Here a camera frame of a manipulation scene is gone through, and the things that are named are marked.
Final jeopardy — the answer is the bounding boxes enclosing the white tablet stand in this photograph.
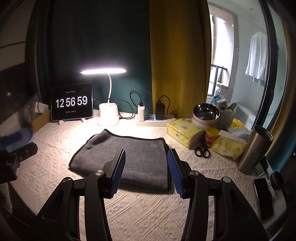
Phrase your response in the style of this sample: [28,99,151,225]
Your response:
[58,118,85,126]

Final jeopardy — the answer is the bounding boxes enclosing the yellow tissue box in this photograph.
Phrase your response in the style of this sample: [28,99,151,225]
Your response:
[166,118,204,150]

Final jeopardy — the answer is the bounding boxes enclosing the black scissors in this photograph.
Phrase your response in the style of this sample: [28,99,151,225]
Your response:
[194,137,211,159]

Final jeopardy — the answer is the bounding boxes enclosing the cardboard box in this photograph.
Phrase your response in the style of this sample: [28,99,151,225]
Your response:
[32,110,51,133]

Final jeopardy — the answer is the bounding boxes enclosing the yellow wet wipes pack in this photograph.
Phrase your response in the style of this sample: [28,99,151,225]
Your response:
[212,132,247,160]

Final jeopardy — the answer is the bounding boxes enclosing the white perforated basket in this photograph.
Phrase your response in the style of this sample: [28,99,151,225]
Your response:
[217,109,236,130]

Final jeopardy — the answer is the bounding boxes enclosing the dark green curtain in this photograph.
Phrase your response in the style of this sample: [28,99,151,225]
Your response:
[25,1,152,113]

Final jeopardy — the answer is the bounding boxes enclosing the white desk lamp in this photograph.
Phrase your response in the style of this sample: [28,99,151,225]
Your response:
[80,67,126,126]

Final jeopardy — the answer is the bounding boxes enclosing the white power strip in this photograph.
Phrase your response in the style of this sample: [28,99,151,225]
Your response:
[134,114,175,127]

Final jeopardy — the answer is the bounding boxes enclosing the steel tumbler cup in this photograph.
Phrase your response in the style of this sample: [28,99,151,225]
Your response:
[237,126,273,175]

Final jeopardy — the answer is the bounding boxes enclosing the black power adapter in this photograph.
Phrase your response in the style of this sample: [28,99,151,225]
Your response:
[155,102,165,120]

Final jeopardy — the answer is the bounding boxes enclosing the white hanging shirt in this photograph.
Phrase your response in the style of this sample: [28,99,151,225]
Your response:
[245,32,268,81]

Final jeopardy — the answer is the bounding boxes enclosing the black smartphone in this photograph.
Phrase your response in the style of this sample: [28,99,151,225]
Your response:
[253,178,273,222]

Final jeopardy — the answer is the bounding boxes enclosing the black tablet clock display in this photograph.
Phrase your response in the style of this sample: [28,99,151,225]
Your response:
[51,83,93,121]

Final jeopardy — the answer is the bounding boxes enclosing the purple and grey towel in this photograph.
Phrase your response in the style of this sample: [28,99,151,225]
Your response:
[69,129,171,191]

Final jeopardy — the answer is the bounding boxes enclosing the white patterned tablecloth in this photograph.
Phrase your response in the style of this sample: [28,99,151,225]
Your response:
[12,116,257,240]

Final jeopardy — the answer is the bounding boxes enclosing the yellow red can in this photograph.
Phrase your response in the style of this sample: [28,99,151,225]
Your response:
[205,127,220,148]

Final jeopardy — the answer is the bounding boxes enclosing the yellow curtain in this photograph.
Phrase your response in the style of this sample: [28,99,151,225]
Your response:
[149,1,211,118]

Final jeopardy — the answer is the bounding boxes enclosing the blue round bowl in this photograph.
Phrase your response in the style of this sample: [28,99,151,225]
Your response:
[6,127,34,153]

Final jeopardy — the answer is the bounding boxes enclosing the white USB charger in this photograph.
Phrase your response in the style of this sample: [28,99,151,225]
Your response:
[137,105,145,121]

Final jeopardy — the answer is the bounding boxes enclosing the stainless steel bowl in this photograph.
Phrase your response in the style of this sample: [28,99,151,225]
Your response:
[191,103,220,130]

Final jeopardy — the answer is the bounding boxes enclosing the black charging cable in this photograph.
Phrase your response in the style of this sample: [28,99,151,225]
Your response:
[115,90,144,120]

